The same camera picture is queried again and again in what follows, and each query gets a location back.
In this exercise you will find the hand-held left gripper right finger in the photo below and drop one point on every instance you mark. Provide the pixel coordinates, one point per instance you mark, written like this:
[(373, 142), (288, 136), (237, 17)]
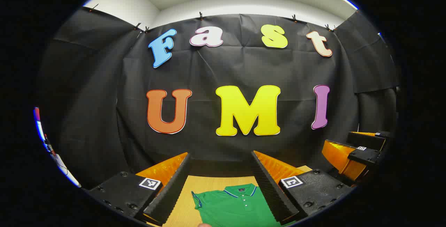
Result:
[(270, 185)]

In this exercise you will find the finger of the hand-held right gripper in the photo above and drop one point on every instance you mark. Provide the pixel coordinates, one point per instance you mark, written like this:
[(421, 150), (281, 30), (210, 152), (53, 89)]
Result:
[(366, 140), (366, 155)]

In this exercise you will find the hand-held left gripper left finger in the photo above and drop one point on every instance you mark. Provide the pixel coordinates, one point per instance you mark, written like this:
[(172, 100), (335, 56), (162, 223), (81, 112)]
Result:
[(172, 188)]

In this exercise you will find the green T-shirt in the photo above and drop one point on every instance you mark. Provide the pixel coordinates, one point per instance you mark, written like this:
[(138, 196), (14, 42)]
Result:
[(230, 209)]

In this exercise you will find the black backdrop cloth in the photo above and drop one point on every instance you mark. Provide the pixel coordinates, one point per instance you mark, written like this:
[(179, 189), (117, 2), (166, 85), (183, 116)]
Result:
[(104, 98)]

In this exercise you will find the row of black cloth clips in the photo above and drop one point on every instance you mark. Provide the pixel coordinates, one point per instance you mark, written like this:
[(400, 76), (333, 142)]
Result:
[(201, 15)]

